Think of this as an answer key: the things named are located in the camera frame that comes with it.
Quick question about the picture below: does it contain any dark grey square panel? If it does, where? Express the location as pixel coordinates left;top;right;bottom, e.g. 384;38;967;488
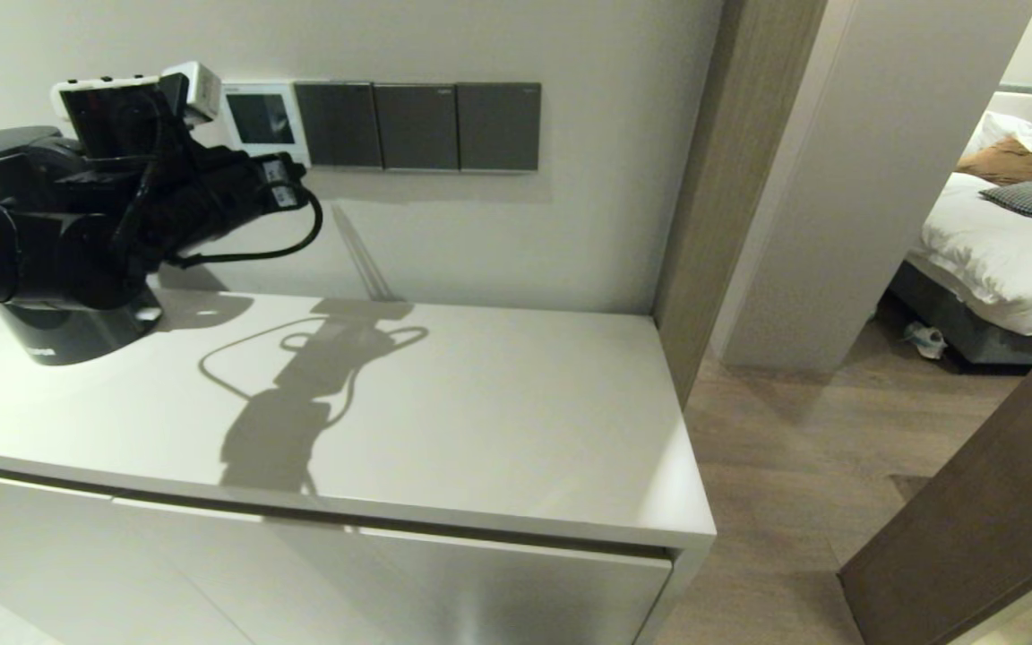
374;83;461;172
456;82;542;173

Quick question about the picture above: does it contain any wide white cabinet door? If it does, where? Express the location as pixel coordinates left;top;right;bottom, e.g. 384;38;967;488
113;495;673;645

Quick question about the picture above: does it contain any grey triple rocker wall switch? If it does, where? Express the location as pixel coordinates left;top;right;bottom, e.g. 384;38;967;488
294;82;384;170

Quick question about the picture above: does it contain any thick black gripper cable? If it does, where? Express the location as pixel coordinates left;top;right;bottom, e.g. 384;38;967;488
162;179;324;270

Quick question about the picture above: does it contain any small white pillow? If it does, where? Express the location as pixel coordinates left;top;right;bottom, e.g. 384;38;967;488
964;112;1032;162

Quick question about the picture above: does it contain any bed with white duvet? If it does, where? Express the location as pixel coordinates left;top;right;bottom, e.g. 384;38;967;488
888;170;1032;368

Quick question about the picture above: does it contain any white cabinet body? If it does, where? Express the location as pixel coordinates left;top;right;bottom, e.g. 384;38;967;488
0;287;718;645

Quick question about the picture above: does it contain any narrow white cabinet door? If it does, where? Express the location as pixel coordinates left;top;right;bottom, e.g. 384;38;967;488
0;464;257;645

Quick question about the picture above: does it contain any brown wooden door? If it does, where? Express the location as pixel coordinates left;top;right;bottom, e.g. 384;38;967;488
838;305;1032;645

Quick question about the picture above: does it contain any light shoe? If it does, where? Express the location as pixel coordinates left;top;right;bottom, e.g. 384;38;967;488
904;322;947;361

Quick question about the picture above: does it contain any white wall thermostat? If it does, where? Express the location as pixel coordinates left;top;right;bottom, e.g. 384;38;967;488
216;81;313;168

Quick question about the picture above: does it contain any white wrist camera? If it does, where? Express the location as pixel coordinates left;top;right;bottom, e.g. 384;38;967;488
160;61;223;126

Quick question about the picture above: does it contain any wooden door frame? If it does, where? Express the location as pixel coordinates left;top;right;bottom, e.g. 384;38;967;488
652;0;829;409

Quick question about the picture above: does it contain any brown cushion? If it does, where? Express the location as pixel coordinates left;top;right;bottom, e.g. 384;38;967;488
955;136;1032;188

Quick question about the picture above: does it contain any black electric kettle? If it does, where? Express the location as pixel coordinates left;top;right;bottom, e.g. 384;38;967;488
0;125;166;366

